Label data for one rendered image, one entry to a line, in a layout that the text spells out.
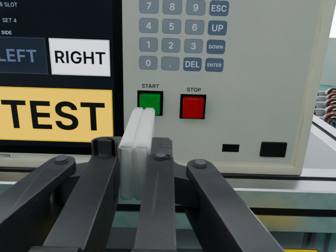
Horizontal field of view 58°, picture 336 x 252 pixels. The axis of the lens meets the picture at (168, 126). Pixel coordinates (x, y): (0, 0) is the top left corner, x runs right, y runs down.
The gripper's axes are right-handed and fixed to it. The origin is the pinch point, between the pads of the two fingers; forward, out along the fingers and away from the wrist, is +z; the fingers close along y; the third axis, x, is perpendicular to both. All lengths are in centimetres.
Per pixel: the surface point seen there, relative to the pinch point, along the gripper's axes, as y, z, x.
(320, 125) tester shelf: 24.1, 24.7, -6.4
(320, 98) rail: 99, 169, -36
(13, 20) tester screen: -11.1, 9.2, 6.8
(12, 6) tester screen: -11.0, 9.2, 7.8
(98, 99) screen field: -4.4, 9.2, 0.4
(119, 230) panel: -4.8, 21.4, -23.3
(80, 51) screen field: -5.8, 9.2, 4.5
